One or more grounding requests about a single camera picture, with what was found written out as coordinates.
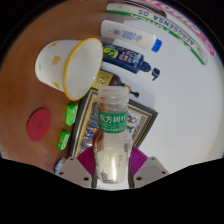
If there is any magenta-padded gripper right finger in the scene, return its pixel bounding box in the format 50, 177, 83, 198
127, 146, 170, 190

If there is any pink shuttlecock tube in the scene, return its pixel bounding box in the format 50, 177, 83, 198
138, 0, 217, 58

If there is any flat round red coaster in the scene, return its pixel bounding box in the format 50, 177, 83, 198
26, 108, 52, 143

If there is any clear green-labelled drink bottle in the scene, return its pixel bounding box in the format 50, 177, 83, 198
92, 85, 133, 185

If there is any framed group picture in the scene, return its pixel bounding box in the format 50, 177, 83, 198
68, 87, 159, 159

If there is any dark blue pump bottle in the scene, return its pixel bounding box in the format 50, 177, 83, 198
101, 42, 161, 82

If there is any white yellow-rimmed cup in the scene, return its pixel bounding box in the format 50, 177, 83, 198
34, 37, 104, 102

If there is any blue tissue pack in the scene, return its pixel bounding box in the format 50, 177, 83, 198
54, 157, 68, 175

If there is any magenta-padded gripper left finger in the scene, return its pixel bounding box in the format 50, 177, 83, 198
54, 146, 98, 190

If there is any white blue-capped lotion bottle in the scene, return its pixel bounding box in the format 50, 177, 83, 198
99, 19, 163, 53

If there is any green white shuttlecock tube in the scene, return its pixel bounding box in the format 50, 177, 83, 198
105, 3, 209, 66

